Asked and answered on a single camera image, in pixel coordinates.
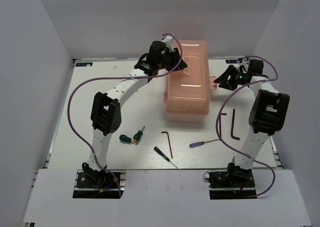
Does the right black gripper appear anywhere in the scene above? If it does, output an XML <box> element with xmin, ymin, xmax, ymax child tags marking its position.
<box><xmin>213</xmin><ymin>64</ymin><xmax>247</xmax><ymax>91</ymax></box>

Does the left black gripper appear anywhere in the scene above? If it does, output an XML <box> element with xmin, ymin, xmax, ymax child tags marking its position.
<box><xmin>157</xmin><ymin>47</ymin><xmax>189</xmax><ymax>72</ymax></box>

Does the pink plastic toolbox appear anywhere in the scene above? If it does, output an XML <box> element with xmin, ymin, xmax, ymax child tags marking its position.
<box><xmin>164</xmin><ymin>40</ymin><xmax>217</xmax><ymax>122</ymax></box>

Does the thick dark hex key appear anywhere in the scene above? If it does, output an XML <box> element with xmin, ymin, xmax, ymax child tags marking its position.
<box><xmin>230</xmin><ymin>108</ymin><xmax>240</xmax><ymax>141</ymax></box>

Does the small dark hex key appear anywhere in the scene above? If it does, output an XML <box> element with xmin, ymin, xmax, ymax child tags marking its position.
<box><xmin>218</xmin><ymin>112</ymin><xmax>227</xmax><ymax>137</ymax></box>

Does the long thin hex key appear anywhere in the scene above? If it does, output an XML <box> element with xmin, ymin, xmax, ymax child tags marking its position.
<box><xmin>161</xmin><ymin>131</ymin><xmax>173</xmax><ymax>159</ymax></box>

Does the blue handled screwdriver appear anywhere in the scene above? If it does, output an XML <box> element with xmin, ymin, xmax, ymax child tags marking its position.
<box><xmin>189</xmin><ymin>139</ymin><xmax>220</xmax><ymax>149</ymax></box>

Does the green orange stubby screwdriver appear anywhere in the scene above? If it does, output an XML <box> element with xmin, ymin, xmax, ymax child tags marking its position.
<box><xmin>132</xmin><ymin>126</ymin><xmax>145</xmax><ymax>144</ymax></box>

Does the black green precision screwdriver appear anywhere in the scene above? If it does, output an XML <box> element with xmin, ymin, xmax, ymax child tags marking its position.
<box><xmin>153</xmin><ymin>146</ymin><xmax>178</xmax><ymax>169</ymax></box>

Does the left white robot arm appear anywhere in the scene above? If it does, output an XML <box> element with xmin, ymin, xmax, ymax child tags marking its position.
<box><xmin>82</xmin><ymin>35</ymin><xmax>187</xmax><ymax>187</ymax></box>

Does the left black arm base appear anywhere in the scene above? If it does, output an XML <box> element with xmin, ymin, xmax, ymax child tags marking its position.
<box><xmin>72</xmin><ymin>162</ymin><xmax>126</xmax><ymax>199</ymax></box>

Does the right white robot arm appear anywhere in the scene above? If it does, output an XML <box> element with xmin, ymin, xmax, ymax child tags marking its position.
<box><xmin>214</xmin><ymin>58</ymin><xmax>290</xmax><ymax>187</ymax></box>

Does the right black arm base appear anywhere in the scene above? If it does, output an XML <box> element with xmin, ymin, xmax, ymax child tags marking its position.
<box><xmin>203</xmin><ymin>162</ymin><xmax>257</xmax><ymax>200</ymax></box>

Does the right blue table label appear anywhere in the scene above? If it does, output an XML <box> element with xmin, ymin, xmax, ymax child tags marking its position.
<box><xmin>225</xmin><ymin>59</ymin><xmax>239</xmax><ymax>64</ymax></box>

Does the blue table label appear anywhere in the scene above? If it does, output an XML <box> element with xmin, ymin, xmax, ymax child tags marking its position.
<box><xmin>225</xmin><ymin>59</ymin><xmax>239</xmax><ymax>64</ymax></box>
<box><xmin>75</xmin><ymin>62</ymin><xmax>93</xmax><ymax>67</ymax></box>

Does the left blue table label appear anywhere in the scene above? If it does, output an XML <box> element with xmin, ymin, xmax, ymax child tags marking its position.
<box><xmin>75</xmin><ymin>62</ymin><xmax>93</xmax><ymax>67</ymax></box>

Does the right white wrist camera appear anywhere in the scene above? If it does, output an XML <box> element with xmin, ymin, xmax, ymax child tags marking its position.
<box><xmin>237</xmin><ymin>57</ymin><xmax>250</xmax><ymax>73</ymax></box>

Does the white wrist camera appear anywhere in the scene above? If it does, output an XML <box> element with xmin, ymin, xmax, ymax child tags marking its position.
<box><xmin>161</xmin><ymin>35</ymin><xmax>175</xmax><ymax>49</ymax></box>
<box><xmin>237</xmin><ymin>57</ymin><xmax>250</xmax><ymax>73</ymax></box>

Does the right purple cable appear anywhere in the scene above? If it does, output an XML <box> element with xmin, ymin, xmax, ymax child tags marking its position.
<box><xmin>215</xmin><ymin>56</ymin><xmax>280</xmax><ymax>197</ymax></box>

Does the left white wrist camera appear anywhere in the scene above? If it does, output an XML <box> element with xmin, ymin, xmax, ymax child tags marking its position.
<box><xmin>161</xmin><ymin>35</ymin><xmax>175</xmax><ymax>49</ymax></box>

